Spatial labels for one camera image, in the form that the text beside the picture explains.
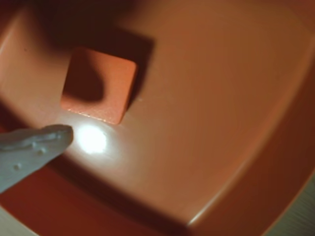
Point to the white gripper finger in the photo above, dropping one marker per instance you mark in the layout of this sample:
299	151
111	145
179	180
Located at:
24	157

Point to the orange plastic box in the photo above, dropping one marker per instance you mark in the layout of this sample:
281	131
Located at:
209	98

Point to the orange cube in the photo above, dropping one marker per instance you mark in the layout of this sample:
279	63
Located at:
108	86

